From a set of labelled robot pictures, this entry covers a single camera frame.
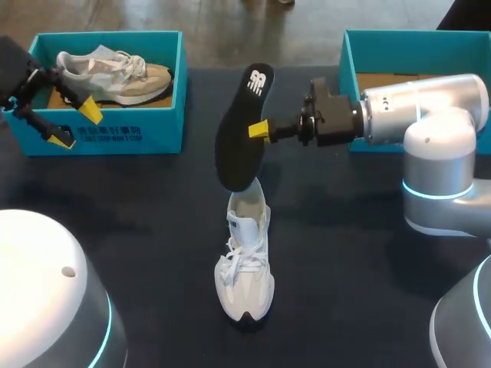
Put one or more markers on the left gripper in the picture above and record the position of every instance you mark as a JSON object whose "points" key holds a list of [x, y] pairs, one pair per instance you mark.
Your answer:
{"points": [[13, 65]]}

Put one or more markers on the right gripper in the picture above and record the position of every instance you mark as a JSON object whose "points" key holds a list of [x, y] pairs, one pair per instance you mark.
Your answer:
{"points": [[333, 119]]}

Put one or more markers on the black insole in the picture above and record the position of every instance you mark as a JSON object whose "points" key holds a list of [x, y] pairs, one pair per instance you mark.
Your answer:
{"points": [[239, 130]]}

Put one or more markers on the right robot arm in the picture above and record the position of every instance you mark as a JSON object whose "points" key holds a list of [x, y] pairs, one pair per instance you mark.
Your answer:
{"points": [[433, 153]]}

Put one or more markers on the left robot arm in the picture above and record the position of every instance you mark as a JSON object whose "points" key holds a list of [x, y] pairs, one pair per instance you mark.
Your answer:
{"points": [[42, 291]]}

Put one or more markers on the grey and beige shoe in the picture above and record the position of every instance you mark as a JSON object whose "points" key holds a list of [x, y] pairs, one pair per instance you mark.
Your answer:
{"points": [[115, 82]]}

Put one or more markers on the white shoe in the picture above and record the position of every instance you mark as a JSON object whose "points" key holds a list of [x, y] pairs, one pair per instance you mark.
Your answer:
{"points": [[245, 283]]}

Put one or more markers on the teal box with print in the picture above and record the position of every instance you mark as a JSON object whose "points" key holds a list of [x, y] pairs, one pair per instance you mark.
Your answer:
{"points": [[126, 130]]}

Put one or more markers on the plain teal box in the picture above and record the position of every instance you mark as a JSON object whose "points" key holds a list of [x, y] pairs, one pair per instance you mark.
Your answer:
{"points": [[351, 61]]}

